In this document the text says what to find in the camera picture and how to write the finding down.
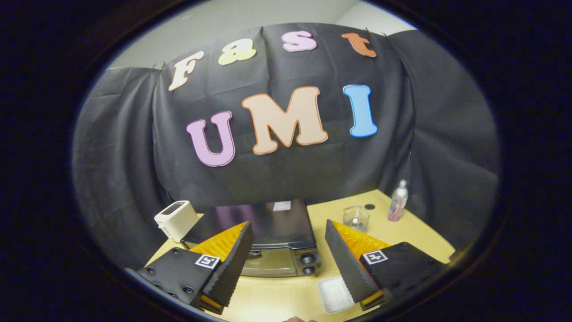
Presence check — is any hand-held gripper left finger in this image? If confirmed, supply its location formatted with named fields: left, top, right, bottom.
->
left=134, top=220, right=254, bottom=316

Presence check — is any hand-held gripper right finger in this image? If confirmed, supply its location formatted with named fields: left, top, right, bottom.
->
left=325, top=219, right=447, bottom=312

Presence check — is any black toaster oven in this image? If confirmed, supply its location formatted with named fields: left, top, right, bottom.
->
left=181, top=199, right=322, bottom=278

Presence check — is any white pop-up toaster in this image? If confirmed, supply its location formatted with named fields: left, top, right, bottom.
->
left=154, top=200, right=200, bottom=243

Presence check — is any white rectangular dish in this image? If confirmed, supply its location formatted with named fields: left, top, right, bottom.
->
left=317, top=275, right=356, bottom=314

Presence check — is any clear glass jar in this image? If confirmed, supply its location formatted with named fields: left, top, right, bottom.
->
left=343, top=205, right=371, bottom=233

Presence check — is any silver spray bottle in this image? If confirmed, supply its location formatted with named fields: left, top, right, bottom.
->
left=387, top=179, right=409, bottom=222

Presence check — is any black backdrop cloth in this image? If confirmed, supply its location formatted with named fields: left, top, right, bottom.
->
left=71, top=22, right=500, bottom=270

